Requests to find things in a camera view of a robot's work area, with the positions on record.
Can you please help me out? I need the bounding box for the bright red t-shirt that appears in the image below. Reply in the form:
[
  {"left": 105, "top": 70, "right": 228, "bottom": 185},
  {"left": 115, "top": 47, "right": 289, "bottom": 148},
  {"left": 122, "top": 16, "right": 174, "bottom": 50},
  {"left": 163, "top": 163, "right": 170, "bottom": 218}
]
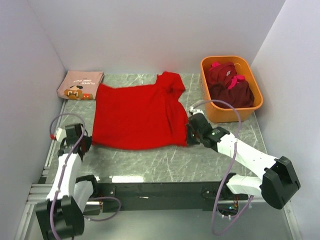
[{"left": 92, "top": 71, "right": 188, "bottom": 150}]

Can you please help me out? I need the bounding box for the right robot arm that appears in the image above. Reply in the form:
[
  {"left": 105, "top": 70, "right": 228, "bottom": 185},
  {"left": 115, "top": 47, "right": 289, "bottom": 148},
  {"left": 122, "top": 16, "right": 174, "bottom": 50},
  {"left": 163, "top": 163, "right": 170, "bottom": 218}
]
[{"left": 187, "top": 111, "right": 301, "bottom": 210}]

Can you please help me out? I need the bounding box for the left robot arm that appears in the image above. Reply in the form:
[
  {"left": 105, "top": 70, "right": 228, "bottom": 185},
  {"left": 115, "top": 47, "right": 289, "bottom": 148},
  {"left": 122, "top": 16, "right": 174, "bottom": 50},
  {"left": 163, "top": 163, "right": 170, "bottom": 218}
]
[{"left": 35, "top": 123, "right": 100, "bottom": 240}]

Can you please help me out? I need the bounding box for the folded pink graphic t-shirt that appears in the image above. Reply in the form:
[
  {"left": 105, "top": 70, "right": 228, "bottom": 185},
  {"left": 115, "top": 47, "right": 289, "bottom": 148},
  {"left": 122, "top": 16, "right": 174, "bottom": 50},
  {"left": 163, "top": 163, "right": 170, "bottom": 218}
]
[{"left": 57, "top": 70, "right": 104, "bottom": 101}]

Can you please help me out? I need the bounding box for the orange plastic basket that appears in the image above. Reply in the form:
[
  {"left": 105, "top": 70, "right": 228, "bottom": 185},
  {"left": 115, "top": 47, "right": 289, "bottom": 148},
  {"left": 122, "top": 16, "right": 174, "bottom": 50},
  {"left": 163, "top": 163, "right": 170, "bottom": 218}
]
[{"left": 199, "top": 55, "right": 263, "bottom": 123}]

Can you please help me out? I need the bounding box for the dark red t-shirt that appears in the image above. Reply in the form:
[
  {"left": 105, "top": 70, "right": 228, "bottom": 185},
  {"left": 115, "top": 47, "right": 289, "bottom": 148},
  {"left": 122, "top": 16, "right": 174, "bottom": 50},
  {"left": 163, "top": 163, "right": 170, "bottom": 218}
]
[{"left": 209, "top": 80, "right": 255, "bottom": 109}]

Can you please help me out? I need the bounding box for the maroon t-shirt with pink collar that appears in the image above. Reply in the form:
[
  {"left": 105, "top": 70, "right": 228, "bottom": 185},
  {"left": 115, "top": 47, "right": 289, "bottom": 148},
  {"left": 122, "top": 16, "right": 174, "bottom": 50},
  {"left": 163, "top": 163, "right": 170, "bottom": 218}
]
[{"left": 206, "top": 61, "right": 246, "bottom": 90}]

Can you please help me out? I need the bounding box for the black base crossbar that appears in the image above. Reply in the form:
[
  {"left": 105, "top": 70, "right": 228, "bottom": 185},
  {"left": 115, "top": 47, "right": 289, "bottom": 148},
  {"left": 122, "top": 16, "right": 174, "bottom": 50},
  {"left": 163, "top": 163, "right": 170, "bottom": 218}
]
[{"left": 98, "top": 181, "right": 250, "bottom": 214}]

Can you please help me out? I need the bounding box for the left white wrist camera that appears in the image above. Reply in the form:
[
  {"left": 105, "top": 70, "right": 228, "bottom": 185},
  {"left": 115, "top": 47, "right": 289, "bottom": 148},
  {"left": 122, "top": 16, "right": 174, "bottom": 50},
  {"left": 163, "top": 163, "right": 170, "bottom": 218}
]
[{"left": 50, "top": 127, "right": 67, "bottom": 143}]

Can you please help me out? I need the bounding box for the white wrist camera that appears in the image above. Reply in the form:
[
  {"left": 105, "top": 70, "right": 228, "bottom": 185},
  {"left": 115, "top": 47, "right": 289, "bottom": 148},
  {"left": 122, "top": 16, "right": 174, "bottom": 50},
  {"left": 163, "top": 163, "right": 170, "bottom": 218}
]
[
  {"left": 50, "top": 127, "right": 67, "bottom": 143},
  {"left": 188, "top": 106, "right": 203, "bottom": 116}
]

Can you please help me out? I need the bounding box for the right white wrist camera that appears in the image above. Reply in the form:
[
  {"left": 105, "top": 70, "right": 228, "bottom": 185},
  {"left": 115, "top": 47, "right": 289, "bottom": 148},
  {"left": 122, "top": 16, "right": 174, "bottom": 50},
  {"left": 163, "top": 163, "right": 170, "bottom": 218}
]
[{"left": 188, "top": 106, "right": 203, "bottom": 116}]

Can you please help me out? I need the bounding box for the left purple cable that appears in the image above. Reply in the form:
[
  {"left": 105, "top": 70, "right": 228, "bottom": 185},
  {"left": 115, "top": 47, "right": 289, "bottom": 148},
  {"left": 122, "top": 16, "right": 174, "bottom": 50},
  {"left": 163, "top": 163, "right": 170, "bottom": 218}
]
[{"left": 48, "top": 113, "right": 87, "bottom": 240}]

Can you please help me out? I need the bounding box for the aluminium rail frame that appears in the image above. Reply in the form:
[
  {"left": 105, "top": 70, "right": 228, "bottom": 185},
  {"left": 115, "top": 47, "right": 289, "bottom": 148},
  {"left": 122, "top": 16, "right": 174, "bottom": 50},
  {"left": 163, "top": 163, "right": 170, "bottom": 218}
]
[{"left": 13, "top": 99, "right": 303, "bottom": 240}]

